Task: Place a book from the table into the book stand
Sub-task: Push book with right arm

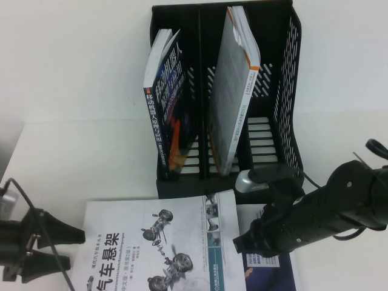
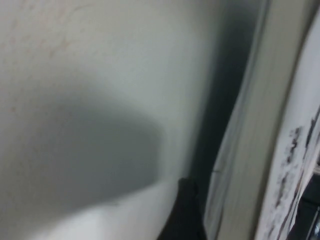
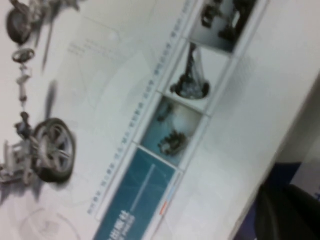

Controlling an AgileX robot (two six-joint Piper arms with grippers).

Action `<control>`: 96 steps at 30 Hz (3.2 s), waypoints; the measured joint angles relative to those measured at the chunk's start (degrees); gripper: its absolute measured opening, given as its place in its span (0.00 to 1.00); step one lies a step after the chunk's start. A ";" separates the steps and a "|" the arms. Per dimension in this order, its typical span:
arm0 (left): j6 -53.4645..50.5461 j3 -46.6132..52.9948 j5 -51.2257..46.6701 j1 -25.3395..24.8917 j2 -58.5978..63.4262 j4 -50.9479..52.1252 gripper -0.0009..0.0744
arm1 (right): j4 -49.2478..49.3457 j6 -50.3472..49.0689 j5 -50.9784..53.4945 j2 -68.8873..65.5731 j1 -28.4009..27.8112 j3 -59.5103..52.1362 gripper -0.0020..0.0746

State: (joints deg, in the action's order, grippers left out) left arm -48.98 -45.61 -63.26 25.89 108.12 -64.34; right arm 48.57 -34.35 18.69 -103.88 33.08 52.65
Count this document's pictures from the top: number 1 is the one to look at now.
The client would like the grey book with orange spine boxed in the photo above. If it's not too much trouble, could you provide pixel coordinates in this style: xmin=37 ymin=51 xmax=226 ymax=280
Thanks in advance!
xmin=206 ymin=6 xmax=261 ymax=177

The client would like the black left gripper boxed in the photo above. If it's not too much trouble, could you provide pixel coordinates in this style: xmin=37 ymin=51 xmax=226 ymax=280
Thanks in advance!
xmin=0 ymin=209 xmax=85 ymax=281

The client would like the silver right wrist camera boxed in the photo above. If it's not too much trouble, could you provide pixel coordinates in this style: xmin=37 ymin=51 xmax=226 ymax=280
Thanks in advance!
xmin=235 ymin=168 xmax=299 ymax=193

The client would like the black three-slot book stand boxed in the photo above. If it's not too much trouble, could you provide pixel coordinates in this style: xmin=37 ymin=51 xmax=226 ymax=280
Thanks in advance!
xmin=149 ymin=0 xmax=304 ymax=204

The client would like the white car suspension book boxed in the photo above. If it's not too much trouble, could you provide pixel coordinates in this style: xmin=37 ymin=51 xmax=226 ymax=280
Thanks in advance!
xmin=69 ymin=189 xmax=248 ymax=291

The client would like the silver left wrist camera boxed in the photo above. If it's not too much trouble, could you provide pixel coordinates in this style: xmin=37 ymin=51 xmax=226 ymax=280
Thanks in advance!
xmin=0 ymin=186 xmax=19 ymax=219

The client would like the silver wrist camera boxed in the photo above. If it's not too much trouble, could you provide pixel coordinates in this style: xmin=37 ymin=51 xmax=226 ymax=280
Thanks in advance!
xmin=0 ymin=186 xmax=19 ymax=219
xmin=235 ymin=168 xmax=299 ymax=193

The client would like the dark mobile robot book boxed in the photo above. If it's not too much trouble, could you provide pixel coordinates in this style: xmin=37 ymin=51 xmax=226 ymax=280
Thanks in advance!
xmin=142 ymin=28 xmax=201 ymax=182

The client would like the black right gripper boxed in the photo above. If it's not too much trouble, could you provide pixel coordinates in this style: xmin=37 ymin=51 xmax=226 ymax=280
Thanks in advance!
xmin=232 ymin=193 xmax=313 ymax=258

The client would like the black left camera cable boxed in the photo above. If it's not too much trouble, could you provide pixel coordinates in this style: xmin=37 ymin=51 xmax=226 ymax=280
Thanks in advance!
xmin=4 ymin=178 xmax=76 ymax=291

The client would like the magazine with suited man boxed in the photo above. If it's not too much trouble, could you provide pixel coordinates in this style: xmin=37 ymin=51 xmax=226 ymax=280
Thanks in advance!
xmin=235 ymin=203 xmax=297 ymax=291

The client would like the black right camera bracket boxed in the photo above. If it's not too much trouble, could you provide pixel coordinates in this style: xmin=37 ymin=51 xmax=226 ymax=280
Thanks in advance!
xmin=269 ymin=178 xmax=306 ymax=207

